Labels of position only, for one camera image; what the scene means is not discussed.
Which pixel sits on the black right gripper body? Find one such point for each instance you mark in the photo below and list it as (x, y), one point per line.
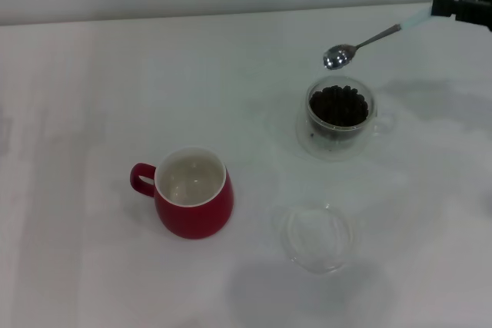
(476, 13)

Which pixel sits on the red ceramic mug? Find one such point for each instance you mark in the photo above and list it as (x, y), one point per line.
(196, 216)

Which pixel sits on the dark coffee beans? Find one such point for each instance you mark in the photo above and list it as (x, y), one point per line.
(338, 107)

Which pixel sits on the clear glass dish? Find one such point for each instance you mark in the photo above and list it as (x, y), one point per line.
(315, 262)

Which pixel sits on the clear double-wall glass cup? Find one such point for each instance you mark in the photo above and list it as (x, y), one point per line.
(307, 141)

